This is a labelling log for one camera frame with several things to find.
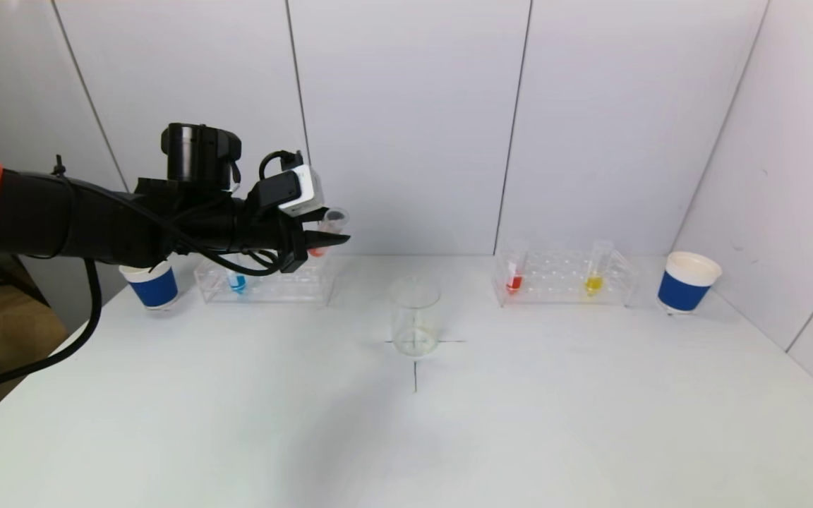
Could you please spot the blue white paper cup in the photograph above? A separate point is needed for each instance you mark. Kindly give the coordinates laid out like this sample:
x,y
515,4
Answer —
x,y
682,291
154,289

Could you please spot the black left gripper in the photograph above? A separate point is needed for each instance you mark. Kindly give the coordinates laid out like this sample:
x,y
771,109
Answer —
x,y
295,248

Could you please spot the test tube with blue pigment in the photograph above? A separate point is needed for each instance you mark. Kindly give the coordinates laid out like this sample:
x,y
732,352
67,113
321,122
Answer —
x,y
238,283

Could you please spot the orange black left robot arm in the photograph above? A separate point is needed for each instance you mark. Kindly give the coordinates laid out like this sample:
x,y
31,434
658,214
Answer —
x,y
61,219

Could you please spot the test tube with orange pigment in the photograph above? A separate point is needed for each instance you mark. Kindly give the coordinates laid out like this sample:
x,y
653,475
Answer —
x,y
334,220

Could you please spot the clear glass beaker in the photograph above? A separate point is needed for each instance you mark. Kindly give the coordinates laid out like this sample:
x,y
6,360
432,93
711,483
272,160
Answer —
x,y
415,317

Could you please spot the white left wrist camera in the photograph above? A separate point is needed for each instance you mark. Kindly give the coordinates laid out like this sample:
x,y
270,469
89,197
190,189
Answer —
x,y
304,190

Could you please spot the test tube with yellow pigment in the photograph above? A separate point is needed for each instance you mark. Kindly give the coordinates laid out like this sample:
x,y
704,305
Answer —
x,y
593,283

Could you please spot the test tube with red pigment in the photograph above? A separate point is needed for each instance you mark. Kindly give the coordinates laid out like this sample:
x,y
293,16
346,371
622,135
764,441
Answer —
x,y
514,283

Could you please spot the clear acrylic test tube rack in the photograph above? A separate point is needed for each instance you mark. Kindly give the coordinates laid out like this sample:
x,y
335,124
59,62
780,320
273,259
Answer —
x,y
555,279
286,286

